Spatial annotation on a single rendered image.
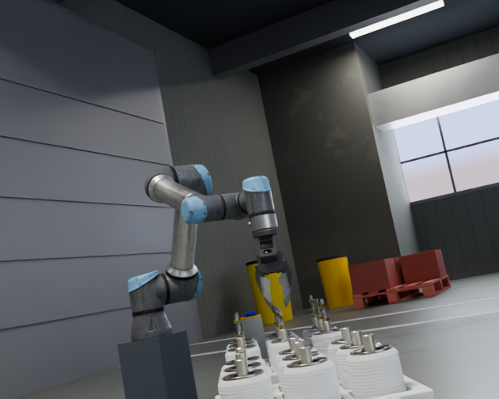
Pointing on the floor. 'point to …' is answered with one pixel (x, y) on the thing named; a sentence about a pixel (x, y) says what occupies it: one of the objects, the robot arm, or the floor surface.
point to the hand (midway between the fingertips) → (278, 303)
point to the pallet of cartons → (398, 278)
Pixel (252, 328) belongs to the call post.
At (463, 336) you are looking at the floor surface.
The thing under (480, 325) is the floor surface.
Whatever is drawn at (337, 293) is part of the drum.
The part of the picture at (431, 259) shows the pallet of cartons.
